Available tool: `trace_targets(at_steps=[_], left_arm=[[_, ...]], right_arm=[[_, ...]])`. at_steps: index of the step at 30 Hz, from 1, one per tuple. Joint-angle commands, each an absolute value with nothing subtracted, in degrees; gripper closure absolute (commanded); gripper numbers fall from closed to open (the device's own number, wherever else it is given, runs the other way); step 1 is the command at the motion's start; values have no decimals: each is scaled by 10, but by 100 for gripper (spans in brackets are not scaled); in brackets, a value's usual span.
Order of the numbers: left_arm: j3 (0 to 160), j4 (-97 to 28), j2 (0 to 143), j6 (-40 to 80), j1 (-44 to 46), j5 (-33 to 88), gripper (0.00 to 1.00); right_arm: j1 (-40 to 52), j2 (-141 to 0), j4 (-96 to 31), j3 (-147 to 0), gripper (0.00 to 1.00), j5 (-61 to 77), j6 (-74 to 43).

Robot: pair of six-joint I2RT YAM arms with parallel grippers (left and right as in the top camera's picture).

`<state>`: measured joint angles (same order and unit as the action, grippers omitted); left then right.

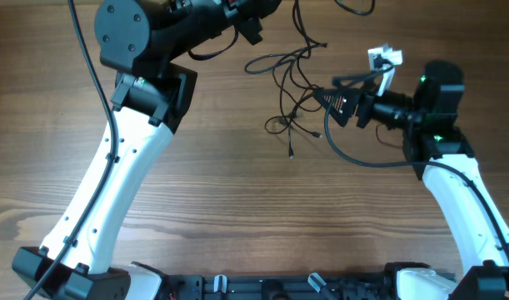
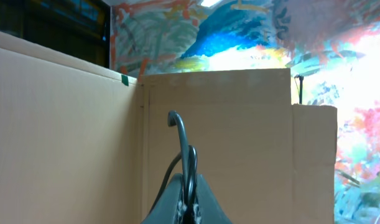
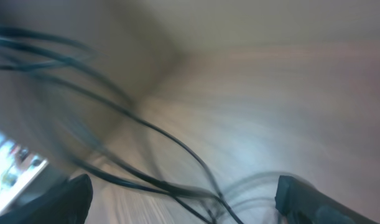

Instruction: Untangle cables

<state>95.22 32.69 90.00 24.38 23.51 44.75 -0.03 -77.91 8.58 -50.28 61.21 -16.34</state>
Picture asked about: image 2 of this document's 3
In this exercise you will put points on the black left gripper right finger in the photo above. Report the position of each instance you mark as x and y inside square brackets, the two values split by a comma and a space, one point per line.
[208, 208]

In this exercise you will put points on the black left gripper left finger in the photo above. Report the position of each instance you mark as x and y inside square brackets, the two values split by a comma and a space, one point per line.
[166, 209]

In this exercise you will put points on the green tape piece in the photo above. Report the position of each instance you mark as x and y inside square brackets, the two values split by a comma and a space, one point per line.
[125, 80]

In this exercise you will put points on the black stand pole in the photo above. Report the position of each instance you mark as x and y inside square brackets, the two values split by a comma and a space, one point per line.
[300, 87]

